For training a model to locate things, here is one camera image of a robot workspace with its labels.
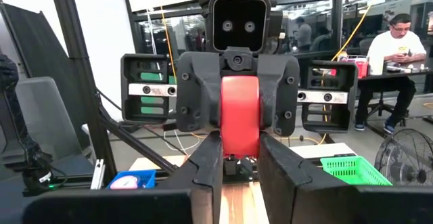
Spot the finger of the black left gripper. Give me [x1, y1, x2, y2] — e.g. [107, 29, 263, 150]
[258, 54, 300, 137]
[175, 51, 223, 133]

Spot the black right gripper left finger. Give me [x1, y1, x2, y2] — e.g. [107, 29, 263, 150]
[22, 131, 224, 224]

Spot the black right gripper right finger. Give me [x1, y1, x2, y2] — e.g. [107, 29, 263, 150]
[258, 131, 433, 224]

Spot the pink tape roll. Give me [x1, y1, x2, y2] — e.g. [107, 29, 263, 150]
[110, 175, 139, 190]

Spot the small red block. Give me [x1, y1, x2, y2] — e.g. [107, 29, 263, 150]
[220, 75, 261, 159]

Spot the blue plastic basket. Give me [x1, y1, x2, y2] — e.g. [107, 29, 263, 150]
[107, 169, 157, 190]

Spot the green plastic basket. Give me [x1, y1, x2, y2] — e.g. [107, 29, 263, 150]
[320, 155, 393, 187]

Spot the aluminium profile piece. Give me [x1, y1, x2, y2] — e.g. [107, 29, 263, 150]
[90, 158, 106, 190]

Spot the person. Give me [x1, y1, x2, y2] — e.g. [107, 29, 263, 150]
[296, 16, 313, 52]
[311, 26, 334, 52]
[354, 13, 427, 134]

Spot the black floor fan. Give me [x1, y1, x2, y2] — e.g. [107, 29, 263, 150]
[374, 128, 433, 187]

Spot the red box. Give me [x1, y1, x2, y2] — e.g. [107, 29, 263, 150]
[331, 56, 369, 79]

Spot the white cup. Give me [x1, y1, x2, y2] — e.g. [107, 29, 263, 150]
[369, 55, 385, 76]

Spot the black office chair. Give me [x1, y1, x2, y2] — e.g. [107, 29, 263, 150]
[367, 91, 409, 130]

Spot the grey office chair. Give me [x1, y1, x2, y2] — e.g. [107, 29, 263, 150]
[15, 76, 92, 160]

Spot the black leaning panel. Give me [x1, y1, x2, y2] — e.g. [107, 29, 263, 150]
[0, 3, 91, 123]

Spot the dark desk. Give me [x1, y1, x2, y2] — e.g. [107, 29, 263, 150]
[358, 61, 433, 81]

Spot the yellow hanging cable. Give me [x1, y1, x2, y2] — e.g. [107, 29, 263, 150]
[154, 0, 177, 83]

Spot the black diagonal frame brace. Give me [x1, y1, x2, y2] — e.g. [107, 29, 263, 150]
[97, 105, 179, 176]

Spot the black frame post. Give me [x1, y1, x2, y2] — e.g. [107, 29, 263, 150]
[48, 0, 118, 184]

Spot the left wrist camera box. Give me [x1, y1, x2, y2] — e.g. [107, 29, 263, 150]
[206, 0, 271, 54]

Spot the black cable-wrapped device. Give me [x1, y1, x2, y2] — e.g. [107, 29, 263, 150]
[0, 53, 68, 198]

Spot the yellow floor cable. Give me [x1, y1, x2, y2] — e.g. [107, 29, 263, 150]
[280, 0, 384, 145]

